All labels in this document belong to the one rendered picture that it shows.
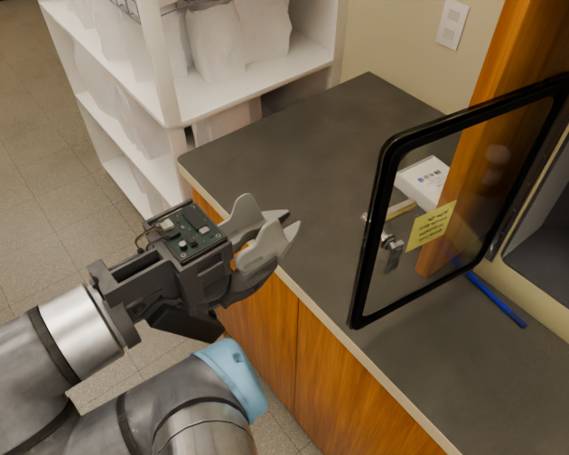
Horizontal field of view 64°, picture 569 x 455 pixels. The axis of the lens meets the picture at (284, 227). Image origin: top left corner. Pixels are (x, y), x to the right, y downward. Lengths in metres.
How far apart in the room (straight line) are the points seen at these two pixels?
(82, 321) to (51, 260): 2.00
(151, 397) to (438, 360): 0.57
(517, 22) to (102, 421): 0.60
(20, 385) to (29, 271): 2.00
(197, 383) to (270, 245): 0.15
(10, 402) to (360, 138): 1.03
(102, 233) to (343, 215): 1.59
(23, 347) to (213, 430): 0.16
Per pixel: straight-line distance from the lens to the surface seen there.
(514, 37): 0.66
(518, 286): 0.96
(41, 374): 0.41
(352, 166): 1.16
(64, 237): 2.47
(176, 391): 0.39
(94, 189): 2.67
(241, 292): 0.44
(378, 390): 0.97
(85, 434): 0.43
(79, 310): 0.41
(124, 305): 0.41
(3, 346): 0.42
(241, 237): 0.48
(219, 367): 0.39
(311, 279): 0.92
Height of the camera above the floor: 1.68
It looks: 48 degrees down
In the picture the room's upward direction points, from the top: straight up
